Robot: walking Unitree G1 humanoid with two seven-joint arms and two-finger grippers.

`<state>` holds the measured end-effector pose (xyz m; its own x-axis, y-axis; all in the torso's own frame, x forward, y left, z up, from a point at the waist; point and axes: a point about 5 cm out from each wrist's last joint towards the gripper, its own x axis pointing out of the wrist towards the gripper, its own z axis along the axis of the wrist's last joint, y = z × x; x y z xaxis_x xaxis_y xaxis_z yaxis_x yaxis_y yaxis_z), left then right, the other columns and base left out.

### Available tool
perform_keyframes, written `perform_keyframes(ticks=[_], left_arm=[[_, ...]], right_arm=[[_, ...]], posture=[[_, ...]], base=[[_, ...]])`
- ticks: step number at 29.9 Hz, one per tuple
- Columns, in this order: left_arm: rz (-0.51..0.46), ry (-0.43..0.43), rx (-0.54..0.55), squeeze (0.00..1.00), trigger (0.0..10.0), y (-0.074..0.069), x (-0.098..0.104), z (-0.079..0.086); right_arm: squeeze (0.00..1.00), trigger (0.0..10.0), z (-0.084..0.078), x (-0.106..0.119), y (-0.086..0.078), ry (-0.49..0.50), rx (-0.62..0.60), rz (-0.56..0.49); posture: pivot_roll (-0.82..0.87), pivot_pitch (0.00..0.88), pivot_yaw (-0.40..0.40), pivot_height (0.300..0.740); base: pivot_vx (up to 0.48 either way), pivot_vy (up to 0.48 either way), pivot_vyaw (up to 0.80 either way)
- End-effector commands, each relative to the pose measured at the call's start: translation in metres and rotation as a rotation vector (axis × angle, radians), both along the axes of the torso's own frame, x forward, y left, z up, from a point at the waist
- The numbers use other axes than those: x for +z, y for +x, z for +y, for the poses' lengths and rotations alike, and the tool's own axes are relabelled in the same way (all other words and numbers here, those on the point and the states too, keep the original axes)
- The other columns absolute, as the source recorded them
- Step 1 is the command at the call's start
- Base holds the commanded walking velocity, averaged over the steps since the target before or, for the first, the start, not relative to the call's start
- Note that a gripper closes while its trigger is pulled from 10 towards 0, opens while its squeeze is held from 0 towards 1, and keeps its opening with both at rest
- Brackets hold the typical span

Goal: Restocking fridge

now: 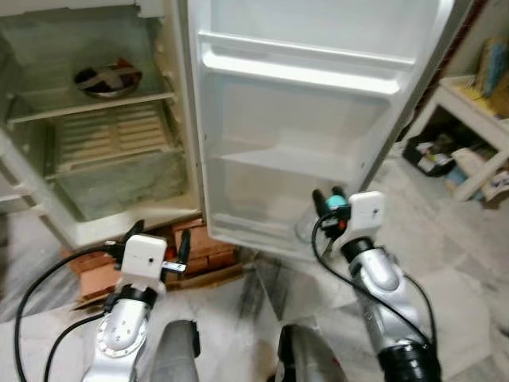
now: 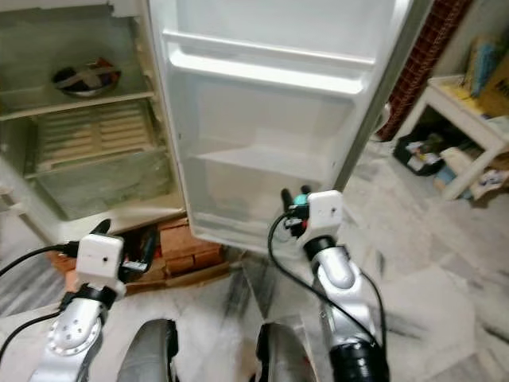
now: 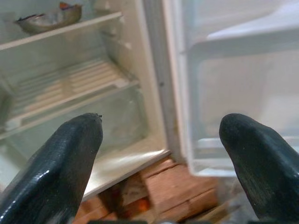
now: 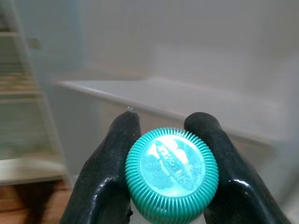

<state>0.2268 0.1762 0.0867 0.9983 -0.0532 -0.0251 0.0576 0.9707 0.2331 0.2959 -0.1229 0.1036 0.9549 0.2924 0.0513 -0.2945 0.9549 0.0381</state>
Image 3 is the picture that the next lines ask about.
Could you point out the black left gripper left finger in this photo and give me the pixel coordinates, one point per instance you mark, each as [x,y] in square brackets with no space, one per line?
[53,172]

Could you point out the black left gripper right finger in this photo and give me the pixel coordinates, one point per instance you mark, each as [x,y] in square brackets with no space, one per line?
[266,168]

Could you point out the white slatted fridge shelf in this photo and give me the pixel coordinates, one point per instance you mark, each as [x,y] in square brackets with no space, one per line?
[70,88]

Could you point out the clear glass fridge shelf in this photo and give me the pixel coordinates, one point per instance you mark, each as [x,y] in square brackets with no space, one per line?
[58,31]

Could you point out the small silver fridge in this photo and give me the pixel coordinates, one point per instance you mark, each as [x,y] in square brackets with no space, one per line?
[154,70]

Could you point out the wooden base board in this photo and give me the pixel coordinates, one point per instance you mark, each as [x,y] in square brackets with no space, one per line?
[224,210]

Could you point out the bowl with wrapped food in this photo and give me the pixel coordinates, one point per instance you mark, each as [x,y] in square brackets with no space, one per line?
[51,19]

